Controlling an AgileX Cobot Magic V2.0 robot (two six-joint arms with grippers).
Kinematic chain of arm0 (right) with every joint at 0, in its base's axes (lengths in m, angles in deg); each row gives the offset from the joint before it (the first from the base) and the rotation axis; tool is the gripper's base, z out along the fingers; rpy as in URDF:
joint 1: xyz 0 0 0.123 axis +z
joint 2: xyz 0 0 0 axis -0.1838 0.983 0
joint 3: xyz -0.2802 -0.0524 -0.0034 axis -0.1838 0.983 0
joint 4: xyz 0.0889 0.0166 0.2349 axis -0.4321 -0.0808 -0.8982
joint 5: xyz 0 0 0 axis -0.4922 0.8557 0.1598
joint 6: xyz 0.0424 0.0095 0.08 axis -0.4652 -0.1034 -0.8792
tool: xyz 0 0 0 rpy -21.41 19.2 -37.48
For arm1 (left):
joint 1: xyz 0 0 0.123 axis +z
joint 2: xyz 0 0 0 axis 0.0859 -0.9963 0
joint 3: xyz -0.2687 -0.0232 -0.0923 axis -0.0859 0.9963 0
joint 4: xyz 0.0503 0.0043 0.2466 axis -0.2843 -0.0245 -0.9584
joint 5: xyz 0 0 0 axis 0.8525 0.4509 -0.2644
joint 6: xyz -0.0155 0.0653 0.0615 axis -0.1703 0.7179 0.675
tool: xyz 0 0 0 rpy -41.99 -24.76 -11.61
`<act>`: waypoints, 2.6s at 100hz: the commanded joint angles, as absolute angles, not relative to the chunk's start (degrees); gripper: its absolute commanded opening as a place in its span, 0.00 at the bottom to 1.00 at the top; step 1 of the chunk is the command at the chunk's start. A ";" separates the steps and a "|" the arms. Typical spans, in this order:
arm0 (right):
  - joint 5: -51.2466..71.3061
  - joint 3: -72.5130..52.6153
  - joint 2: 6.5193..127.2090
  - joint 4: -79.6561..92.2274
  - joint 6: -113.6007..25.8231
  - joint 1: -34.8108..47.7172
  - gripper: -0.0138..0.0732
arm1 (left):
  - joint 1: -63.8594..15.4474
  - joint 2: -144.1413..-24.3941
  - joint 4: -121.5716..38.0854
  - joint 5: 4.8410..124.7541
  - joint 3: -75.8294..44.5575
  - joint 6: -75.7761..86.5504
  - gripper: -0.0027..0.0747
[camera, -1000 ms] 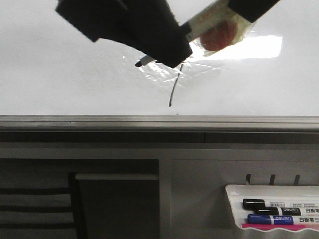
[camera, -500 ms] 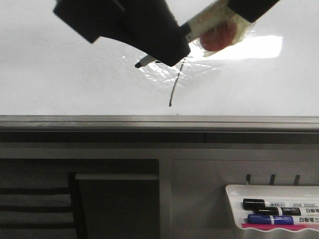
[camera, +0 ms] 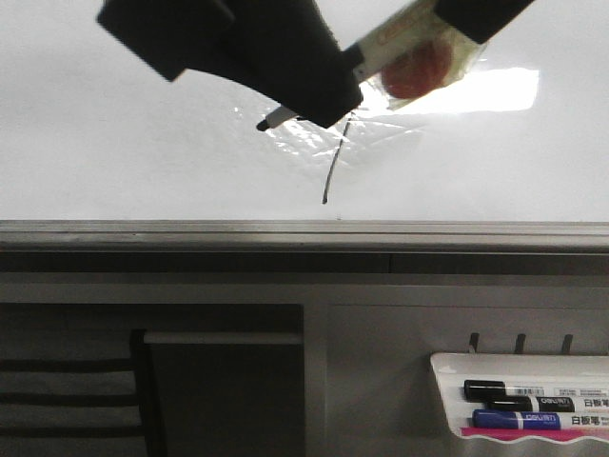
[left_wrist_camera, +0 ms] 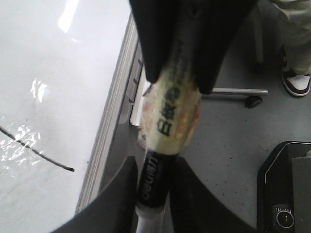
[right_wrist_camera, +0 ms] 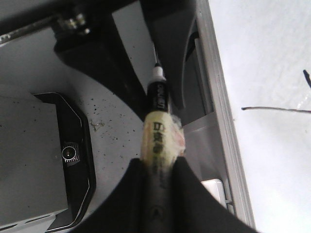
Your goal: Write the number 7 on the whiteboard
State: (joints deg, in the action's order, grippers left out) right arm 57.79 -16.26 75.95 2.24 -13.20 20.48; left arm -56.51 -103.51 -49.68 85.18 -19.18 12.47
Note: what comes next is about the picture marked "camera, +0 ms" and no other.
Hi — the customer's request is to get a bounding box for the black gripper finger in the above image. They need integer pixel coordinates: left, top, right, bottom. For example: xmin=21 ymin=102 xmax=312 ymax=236
xmin=434 ymin=0 xmax=533 ymax=44
xmin=97 ymin=0 xmax=363 ymax=128

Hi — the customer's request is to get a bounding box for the black whiteboard marker with tape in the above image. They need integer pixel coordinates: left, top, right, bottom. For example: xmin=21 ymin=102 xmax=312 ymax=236
xmin=239 ymin=1 xmax=481 ymax=129

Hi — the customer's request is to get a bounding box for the black slatted chair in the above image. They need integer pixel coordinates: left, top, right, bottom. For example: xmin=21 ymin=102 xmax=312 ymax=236
xmin=1 ymin=329 xmax=168 ymax=456

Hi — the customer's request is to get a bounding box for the white plastic marker tray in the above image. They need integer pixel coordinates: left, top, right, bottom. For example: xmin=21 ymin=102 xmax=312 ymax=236
xmin=430 ymin=353 xmax=608 ymax=456

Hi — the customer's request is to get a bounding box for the black capped marker upper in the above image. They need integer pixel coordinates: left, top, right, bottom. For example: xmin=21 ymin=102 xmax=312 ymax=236
xmin=463 ymin=380 xmax=608 ymax=401

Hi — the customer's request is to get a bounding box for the black capped marker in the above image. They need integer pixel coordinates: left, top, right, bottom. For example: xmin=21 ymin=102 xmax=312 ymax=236
xmin=463 ymin=380 xmax=608 ymax=401
xmin=485 ymin=395 xmax=608 ymax=412

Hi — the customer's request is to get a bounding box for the black capped marker lower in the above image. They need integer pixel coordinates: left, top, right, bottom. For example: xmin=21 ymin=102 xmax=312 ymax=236
xmin=485 ymin=395 xmax=608 ymax=412

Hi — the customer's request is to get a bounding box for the blue capped marker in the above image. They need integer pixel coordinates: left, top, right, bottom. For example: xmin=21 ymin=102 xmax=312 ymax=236
xmin=472 ymin=409 xmax=608 ymax=432

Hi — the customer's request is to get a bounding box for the white whiteboard with metal frame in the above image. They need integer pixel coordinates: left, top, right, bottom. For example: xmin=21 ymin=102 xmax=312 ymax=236
xmin=0 ymin=0 xmax=609 ymax=275

